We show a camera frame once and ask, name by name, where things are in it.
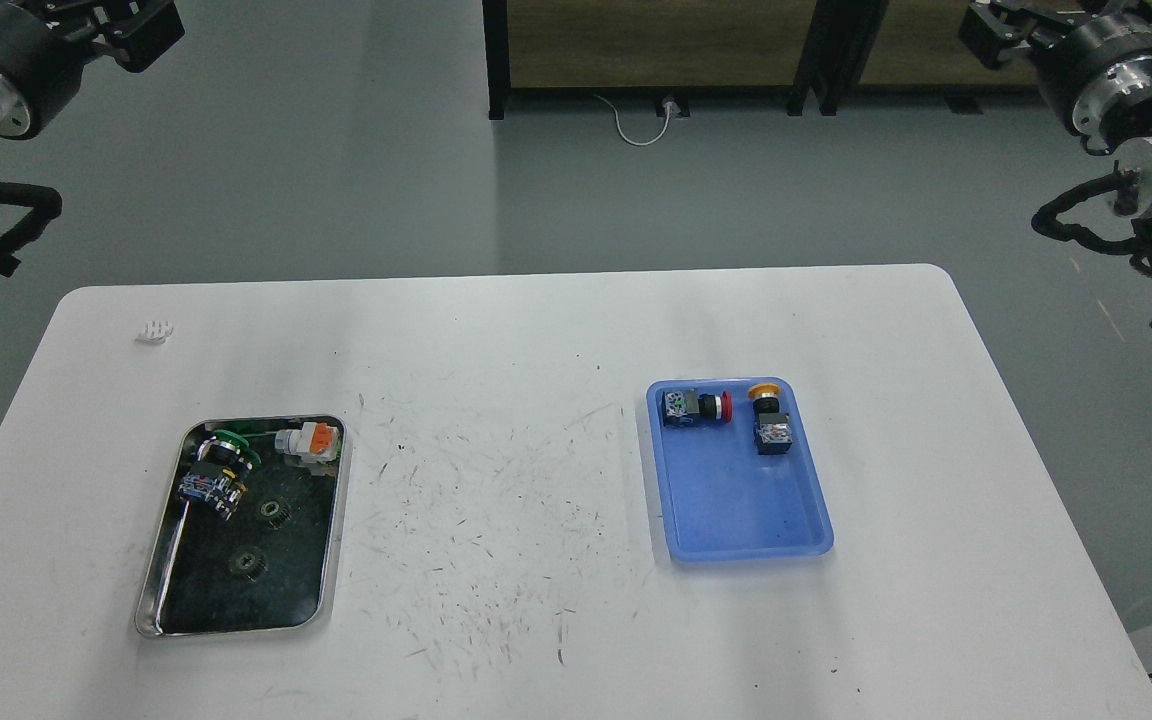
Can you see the green push button switch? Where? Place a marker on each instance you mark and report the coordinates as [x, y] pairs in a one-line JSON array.
[[217, 476]]

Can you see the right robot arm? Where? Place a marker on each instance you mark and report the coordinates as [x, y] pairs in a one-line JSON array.
[[1110, 215]]

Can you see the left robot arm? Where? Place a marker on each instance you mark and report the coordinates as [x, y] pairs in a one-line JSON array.
[[26, 210]]

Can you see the small white plastic clip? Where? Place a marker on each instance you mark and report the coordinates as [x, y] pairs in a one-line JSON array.
[[155, 333]]

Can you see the red push button switch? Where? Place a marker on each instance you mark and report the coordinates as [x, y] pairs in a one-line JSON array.
[[684, 407]]

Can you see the orange white switch module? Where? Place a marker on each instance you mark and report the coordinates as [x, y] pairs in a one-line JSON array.
[[313, 442]]

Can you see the black gear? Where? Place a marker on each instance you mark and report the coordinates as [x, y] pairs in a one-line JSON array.
[[248, 564], [274, 512]]

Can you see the black frame wooden cabinet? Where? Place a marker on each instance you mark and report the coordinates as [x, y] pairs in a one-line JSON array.
[[655, 49]]

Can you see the silver metal tray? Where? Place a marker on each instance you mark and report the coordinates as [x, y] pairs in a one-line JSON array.
[[188, 591]]

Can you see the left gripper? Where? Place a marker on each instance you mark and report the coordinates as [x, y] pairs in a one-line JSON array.
[[45, 45]]

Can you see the yellow push button switch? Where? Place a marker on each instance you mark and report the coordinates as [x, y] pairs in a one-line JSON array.
[[772, 431]]

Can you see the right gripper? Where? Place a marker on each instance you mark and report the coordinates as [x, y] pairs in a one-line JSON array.
[[1101, 51]]

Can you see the blue plastic tray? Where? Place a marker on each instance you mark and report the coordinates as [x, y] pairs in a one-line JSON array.
[[722, 501]]

